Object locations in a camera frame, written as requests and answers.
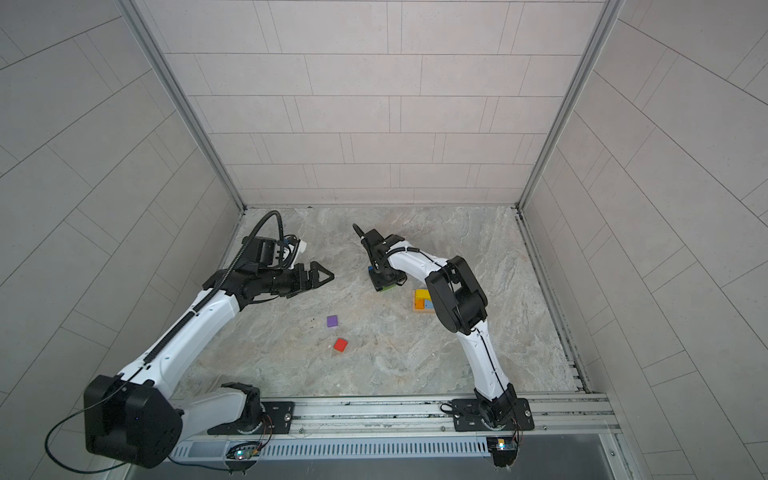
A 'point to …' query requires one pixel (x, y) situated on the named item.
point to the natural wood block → (423, 311)
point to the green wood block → (388, 287)
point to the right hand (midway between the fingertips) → (384, 283)
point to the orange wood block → (419, 304)
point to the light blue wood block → (429, 304)
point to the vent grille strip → (217, 448)
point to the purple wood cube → (332, 321)
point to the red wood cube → (340, 344)
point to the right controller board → (503, 449)
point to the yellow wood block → (422, 294)
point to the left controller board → (243, 450)
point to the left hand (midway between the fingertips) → (329, 276)
